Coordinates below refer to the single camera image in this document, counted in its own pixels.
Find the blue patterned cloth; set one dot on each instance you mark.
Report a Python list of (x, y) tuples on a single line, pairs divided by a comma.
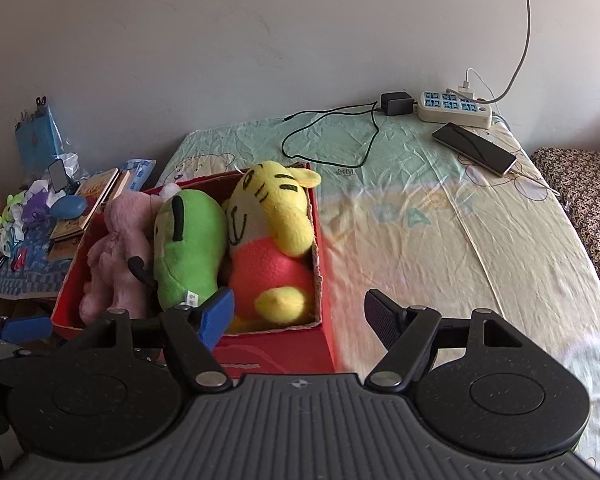
[(35, 272)]

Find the white usb charger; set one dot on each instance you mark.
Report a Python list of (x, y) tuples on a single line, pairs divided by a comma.
[(466, 91)]

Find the small red toy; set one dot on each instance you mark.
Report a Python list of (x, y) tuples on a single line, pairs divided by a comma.
[(20, 261)]

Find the crumpled clear plastic bag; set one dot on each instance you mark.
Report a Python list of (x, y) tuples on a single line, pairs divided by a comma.
[(70, 162)]

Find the yellow tiger plush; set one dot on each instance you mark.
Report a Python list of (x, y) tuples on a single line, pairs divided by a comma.
[(275, 270)]

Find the pink plush toy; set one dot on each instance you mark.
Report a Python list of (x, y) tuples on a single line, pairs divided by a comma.
[(125, 250)]

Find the purple toy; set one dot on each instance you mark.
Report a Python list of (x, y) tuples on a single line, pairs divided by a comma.
[(37, 208)]

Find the black power adapter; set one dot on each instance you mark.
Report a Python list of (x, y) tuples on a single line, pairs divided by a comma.
[(396, 103)]

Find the small phone on stand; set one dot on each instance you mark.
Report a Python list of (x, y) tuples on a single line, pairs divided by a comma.
[(59, 175)]

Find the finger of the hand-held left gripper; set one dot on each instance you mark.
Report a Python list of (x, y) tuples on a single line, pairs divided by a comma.
[(27, 329)]

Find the blue oval case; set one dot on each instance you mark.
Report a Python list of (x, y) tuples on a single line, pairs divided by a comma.
[(69, 206)]

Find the green plush toy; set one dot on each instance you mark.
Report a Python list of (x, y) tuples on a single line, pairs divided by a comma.
[(190, 245)]

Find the black patterned cushion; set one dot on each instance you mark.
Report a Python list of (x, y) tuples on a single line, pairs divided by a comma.
[(590, 200)]

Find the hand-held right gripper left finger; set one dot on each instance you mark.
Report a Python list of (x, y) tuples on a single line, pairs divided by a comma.
[(218, 311)]

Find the red cardboard box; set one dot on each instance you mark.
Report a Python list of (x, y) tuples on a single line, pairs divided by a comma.
[(280, 350)]

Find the black smartphone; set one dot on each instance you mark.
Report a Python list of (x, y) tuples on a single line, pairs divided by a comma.
[(475, 148)]

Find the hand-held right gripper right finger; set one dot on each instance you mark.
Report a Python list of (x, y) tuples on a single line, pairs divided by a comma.
[(380, 316)]

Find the white power strip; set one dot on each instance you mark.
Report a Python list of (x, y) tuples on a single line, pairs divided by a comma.
[(455, 109)]

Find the small green alien figure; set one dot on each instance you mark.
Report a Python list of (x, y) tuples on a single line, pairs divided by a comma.
[(9, 208)]

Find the orange cover book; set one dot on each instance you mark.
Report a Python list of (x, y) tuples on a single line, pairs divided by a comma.
[(97, 184)]

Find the blue paper bag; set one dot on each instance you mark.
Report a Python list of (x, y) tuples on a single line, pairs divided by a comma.
[(37, 140)]

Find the blue packet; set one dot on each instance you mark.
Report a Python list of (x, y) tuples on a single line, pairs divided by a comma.
[(139, 174)]

